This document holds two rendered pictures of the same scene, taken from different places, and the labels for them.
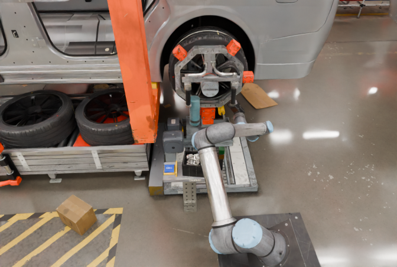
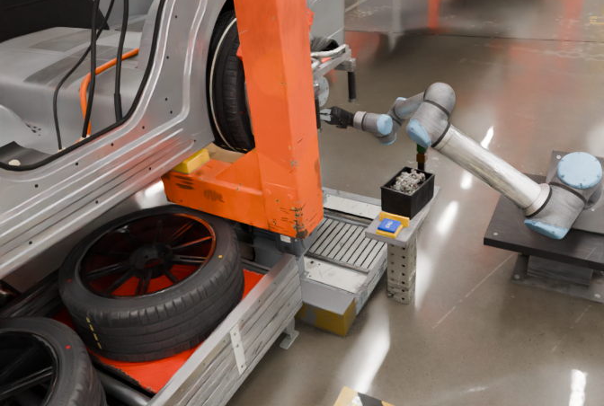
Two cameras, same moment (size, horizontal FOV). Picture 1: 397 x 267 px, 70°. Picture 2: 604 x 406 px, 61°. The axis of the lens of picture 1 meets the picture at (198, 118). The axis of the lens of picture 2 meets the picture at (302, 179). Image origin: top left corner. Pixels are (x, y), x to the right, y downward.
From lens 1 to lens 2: 1.88 m
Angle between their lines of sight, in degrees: 45
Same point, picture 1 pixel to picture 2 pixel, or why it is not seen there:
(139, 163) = (291, 299)
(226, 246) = (573, 208)
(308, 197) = (454, 184)
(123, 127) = (234, 250)
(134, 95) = (301, 124)
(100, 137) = (211, 301)
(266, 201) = (440, 218)
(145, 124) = (314, 183)
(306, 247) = not seen: hidden behind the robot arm
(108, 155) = (253, 318)
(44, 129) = (84, 390)
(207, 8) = not seen: outside the picture
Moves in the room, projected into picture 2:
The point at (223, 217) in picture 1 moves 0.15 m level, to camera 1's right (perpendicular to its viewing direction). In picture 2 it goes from (537, 187) to (546, 169)
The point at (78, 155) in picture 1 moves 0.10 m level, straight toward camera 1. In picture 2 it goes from (209, 366) to (240, 366)
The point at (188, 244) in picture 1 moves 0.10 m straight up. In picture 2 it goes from (473, 320) to (475, 302)
